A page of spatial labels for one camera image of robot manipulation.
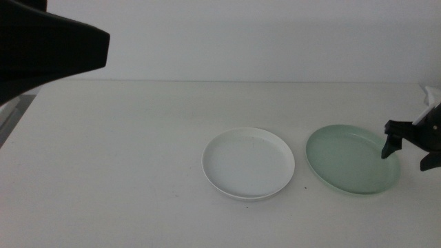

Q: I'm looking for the white shallow bowl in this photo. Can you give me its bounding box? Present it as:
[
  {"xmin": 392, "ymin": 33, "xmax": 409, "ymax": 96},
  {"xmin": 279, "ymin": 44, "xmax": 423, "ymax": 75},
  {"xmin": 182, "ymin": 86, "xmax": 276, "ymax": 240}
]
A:
[{"xmin": 201, "ymin": 127, "xmax": 296, "ymax": 199}]

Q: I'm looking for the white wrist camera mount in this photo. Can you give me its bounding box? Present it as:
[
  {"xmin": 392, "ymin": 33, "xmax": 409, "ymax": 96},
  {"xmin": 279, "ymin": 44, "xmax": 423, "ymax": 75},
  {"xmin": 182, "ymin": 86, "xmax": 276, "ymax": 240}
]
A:
[{"xmin": 411, "ymin": 85, "xmax": 441, "ymax": 126}]

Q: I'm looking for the pale green shallow bowl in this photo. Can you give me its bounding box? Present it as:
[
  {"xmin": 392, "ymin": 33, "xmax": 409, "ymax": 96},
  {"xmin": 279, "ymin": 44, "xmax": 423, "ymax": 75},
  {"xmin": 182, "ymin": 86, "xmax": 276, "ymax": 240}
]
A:
[{"xmin": 305, "ymin": 124, "xmax": 401, "ymax": 196}]

